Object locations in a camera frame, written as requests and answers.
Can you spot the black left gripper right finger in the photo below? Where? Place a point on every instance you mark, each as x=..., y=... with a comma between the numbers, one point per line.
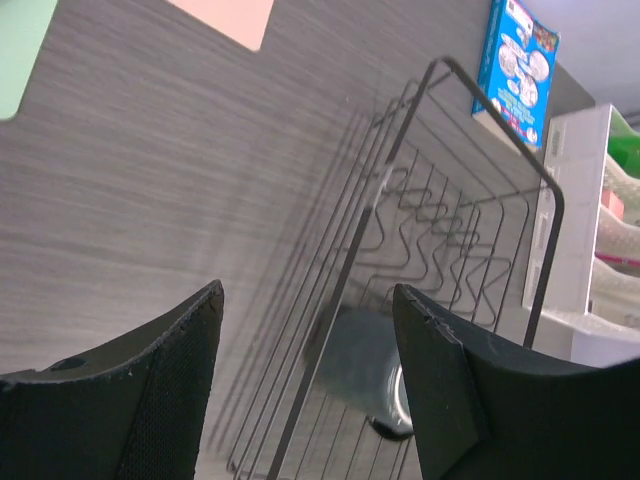
x=484, y=407

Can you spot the blue picture book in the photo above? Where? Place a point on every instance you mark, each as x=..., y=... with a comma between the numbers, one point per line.
x=517, y=67

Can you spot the grey wire dish rack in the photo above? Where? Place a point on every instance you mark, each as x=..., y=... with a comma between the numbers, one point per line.
x=439, y=193

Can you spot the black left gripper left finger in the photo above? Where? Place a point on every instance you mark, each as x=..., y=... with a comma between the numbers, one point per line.
x=131, y=408

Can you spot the light green clipboard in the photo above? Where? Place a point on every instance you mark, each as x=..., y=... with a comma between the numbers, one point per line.
x=24, y=24

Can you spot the white plastic file organizer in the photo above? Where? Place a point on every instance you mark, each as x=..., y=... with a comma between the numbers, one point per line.
x=590, y=312

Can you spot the grey ceramic mug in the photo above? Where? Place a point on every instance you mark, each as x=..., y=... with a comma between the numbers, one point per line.
x=361, y=366

